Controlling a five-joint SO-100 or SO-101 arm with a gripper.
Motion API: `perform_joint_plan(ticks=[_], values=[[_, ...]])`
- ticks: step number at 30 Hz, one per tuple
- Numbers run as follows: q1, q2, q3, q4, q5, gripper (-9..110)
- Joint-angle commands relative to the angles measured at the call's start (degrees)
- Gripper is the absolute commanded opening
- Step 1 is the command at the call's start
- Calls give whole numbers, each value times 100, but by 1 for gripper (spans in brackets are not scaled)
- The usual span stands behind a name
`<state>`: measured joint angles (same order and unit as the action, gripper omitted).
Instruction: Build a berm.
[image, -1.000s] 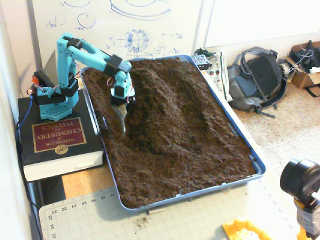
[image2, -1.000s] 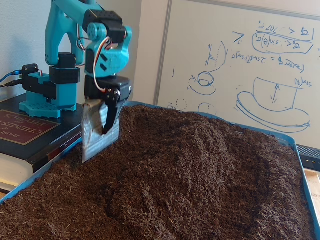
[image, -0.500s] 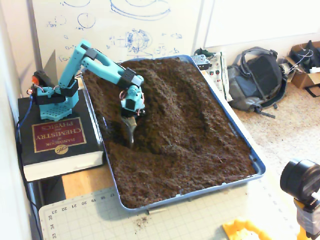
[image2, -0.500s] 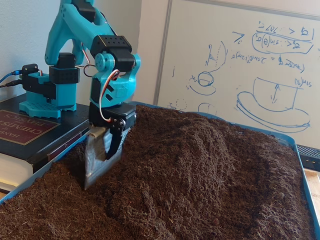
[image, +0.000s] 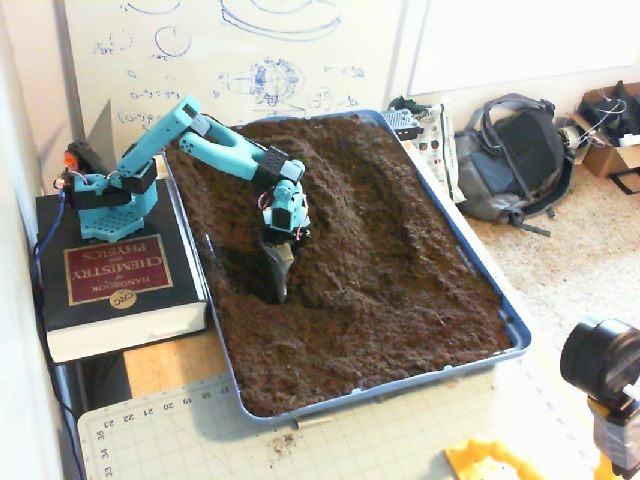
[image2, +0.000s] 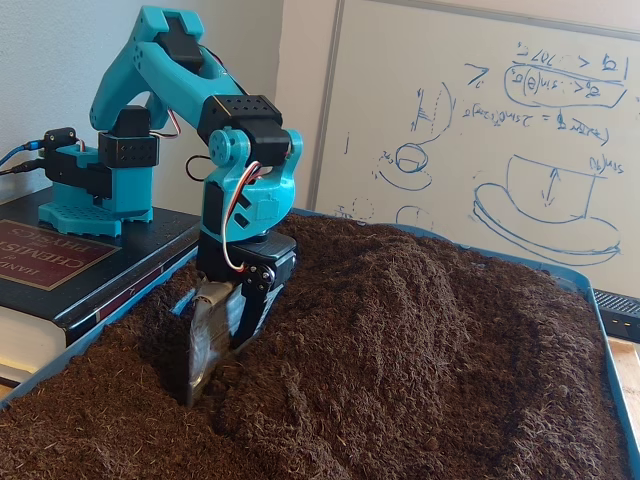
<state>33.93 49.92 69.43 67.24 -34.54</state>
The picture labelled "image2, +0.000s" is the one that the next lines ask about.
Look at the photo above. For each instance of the brown soil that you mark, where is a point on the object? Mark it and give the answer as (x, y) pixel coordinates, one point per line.
(400, 360)

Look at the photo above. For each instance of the blue plastic tray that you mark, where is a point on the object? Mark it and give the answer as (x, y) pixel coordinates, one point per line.
(575, 277)

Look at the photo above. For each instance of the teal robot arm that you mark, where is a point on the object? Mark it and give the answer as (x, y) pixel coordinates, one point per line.
(145, 90)

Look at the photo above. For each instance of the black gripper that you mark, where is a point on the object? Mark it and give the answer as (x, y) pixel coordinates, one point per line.
(218, 260)

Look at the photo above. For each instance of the silver taped scoop blade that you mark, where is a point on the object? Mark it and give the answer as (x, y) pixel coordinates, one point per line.
(207, 340)

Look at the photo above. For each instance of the whiteboard with blue drawings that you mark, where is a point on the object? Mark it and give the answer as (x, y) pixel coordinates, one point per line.
(500, 150)

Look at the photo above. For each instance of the black chemistry handbook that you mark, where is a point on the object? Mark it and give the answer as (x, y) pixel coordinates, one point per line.
(50, 260)

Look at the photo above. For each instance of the black grilled device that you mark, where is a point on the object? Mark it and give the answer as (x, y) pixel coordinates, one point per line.
(620, 312)

